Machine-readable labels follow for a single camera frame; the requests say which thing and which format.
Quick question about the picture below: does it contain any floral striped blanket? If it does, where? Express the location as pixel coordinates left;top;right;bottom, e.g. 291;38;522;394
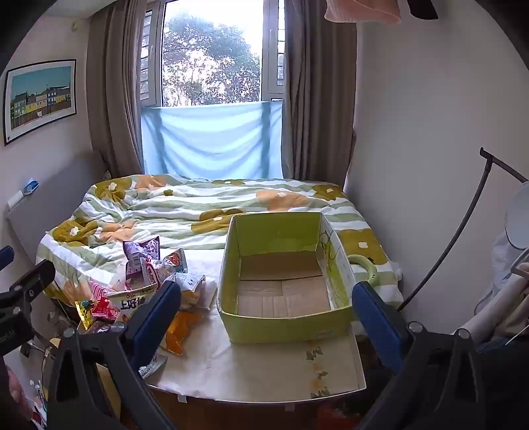
36;174;404;307

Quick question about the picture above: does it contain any orange snack packet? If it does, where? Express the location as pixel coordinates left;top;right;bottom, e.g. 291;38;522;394
165;310;206;356

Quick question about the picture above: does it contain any gold red snack packet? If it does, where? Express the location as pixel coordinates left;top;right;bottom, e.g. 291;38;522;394
75;298;121;330

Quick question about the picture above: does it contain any light blue cloth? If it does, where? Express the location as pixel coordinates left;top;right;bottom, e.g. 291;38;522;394
141;100;284;180

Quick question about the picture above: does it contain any white rolled tube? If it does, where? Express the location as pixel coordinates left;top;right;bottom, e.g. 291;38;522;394
456;265;529;345

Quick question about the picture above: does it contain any framed house picture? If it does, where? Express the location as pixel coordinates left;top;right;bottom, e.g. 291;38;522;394
3;59;77;146

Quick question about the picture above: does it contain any pink hanging cloth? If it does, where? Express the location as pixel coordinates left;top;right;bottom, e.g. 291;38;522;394
323;0;402;24

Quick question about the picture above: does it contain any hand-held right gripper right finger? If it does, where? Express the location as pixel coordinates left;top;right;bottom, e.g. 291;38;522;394
351;282;486;430

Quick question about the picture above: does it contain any floral tablecloth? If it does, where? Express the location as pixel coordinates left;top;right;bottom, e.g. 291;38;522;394
148;248;367;404

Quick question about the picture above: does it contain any green cardboard box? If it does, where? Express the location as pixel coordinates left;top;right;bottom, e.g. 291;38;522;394
217;212;357;345

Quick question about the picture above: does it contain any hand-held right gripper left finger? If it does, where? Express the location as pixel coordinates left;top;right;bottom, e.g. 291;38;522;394
46;281;183;430

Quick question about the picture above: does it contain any white yellow snack packet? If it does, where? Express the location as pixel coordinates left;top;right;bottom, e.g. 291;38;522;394
103;283;160;332

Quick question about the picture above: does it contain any white round disc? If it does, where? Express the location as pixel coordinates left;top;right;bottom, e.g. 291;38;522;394
506;182;529;249

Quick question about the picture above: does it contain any pale green ring handle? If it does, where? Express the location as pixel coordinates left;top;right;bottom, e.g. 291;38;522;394
346;254;379;290

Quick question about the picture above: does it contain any purple snack packet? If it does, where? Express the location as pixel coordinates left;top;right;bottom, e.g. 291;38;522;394
123;236;163;290

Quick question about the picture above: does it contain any small silver snack packet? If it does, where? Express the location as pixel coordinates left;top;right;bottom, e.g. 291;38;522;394
138;355;168;379

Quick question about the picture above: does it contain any black curved stand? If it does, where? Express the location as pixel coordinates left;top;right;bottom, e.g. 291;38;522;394
397;147;529;312

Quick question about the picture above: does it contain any pink strawberry snack packet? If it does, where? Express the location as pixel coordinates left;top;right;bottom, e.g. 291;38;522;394
88;278;127;299

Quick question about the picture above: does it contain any white red-circle snack packet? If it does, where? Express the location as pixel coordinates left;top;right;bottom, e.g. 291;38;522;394
142;248;188;287

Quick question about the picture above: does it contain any brown curtain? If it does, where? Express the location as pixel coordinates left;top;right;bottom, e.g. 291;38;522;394
283;0;358;188
86;0;166;179

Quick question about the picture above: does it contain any window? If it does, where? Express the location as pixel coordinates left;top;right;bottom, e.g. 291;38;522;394
138;0;287;109

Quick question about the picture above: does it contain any white grey snack packet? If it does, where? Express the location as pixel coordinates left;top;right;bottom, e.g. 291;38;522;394
176;272;206;309

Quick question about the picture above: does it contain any dark hanging cloth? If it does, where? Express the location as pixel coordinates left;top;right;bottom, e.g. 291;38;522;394
407;0;439;21

